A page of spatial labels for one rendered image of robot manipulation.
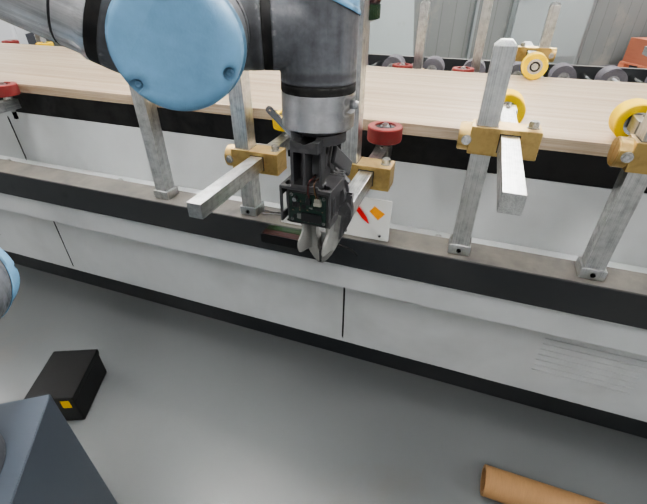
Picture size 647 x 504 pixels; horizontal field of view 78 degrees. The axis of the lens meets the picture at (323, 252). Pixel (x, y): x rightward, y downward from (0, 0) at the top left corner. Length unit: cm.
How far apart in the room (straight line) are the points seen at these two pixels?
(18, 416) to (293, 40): 71
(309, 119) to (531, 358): 109
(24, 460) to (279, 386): 88
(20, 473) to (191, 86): 62
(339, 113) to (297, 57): 8
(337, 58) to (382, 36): 504
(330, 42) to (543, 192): 73
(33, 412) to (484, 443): 118
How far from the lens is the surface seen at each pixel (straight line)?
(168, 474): 140
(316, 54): 47
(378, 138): 94
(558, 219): 111
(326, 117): 48
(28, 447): 80
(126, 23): 33
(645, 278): 100
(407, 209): 111
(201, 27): 33
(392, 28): 557
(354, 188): 76
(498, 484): 131
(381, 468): 134
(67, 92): 157
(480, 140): 79
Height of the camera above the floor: 118
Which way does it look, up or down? 34 degrees down
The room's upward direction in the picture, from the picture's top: straight up
